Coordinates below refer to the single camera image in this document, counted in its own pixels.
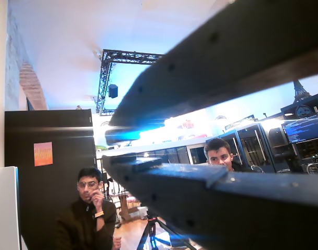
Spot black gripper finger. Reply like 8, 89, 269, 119
104, 0, 318, 146
101, 155, 318, 250

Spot left hand of glasses man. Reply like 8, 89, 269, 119
92, 189, 105, 213

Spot dark haired man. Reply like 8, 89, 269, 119
203, 137, 256, 173

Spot black red tripod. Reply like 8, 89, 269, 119
136, 208, 196, 250

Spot dark Eiffel tower model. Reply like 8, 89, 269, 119
292, 79, 313, 102

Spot black metal stage truss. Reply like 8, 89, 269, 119
95, 48, 166, 117

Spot wooden stand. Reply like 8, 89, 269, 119
119, 191, 141, 222

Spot dark shelf cabinet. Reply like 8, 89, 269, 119
280, 93, 318, 173

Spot monitor with code text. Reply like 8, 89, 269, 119
281, 114, 318, 144

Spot black hanging speaker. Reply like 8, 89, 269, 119
108, 83, 119, 99

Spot man with glasses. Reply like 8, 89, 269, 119
54, 166, 118, 250

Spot orange poster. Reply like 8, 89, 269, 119
33, 142, 54, 167

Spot white panel with blue edge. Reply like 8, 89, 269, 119
0, 166, 22, 250

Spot white wire basket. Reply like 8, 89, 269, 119
306, 161, 318, 176

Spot black partition wall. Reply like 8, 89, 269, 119
4, 109, 98, 250

